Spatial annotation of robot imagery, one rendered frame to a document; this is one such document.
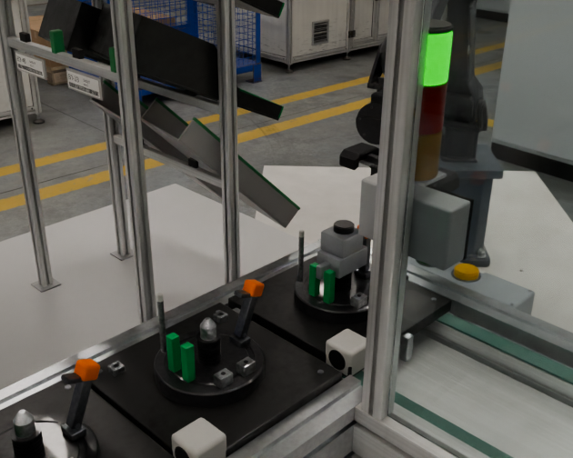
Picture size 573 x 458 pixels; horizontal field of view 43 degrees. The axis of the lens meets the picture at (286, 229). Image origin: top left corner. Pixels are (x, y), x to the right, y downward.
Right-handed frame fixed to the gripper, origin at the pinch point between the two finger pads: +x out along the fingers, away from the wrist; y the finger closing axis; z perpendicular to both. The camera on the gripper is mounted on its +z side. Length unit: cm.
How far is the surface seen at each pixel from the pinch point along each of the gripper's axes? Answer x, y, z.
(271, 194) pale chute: 3.4, 20.7, -6.3
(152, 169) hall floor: 110, 269, 142
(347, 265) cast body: 5.3, -2.2, -13.4
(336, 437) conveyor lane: 16.3, -16.6, -31.8
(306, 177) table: 24, 55, 40
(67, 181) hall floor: 110, 287, 98
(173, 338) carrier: 5.3, 1.0, -42.2
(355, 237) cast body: 1.3, -2.2, -12.1
